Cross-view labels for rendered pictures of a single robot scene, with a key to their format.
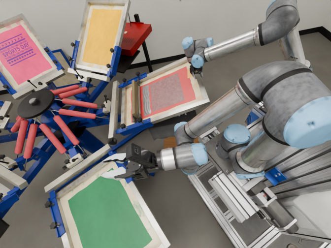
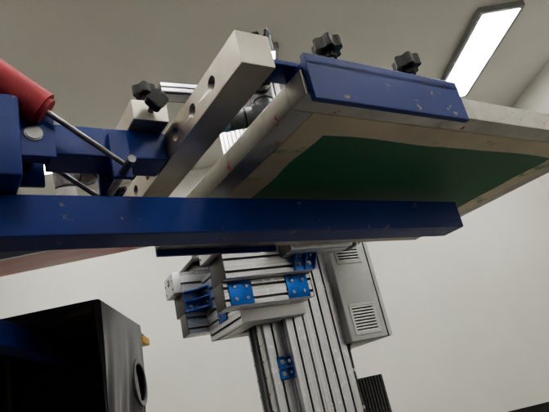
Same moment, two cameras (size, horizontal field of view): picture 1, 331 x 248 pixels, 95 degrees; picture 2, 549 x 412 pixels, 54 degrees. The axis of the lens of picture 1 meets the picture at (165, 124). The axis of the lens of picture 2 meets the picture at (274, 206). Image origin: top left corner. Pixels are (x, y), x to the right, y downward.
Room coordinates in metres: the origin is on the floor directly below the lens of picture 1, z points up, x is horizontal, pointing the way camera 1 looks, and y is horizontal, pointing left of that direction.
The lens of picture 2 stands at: (0.53, 1.58, 0.60)
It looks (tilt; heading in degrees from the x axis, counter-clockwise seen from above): 20 degrees up; 259
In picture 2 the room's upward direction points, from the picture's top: 13 degrees counter-clockwise
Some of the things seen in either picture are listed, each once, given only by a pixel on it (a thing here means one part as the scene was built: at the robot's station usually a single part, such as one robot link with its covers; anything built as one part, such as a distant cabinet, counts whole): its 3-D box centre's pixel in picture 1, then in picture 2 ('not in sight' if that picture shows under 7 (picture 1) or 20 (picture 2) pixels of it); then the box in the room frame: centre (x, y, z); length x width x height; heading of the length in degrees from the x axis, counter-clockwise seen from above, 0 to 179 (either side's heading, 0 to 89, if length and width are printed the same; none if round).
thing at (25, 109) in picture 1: (81, 136); not in sight; (1.07, 1.03, 0.67); 0.40 x 0.40 x 1.35
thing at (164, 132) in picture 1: (173, 129); (115, 378); (0.78, -0.06, 0.77); 0.46 x 0.09 x 0.36; 85
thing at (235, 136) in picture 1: (235, 138); not in sight; (0.27, -0.33, 1.42); 0.13 x 0.12 x 0.14; 175
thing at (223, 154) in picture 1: (229, 146); not in sight; (0.28, -0.33, 1.31); 0.15 x 0.15 x 0.10
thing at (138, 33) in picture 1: (127, 38); not in sight; (2.23, 0.20, 1.06); 0.61 x 0.46 x 0.12; 145
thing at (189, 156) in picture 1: (189, 155); (261, 91); (0.17, -0.05, 1.65); 0.11 x 0.08 x 0.09; 85
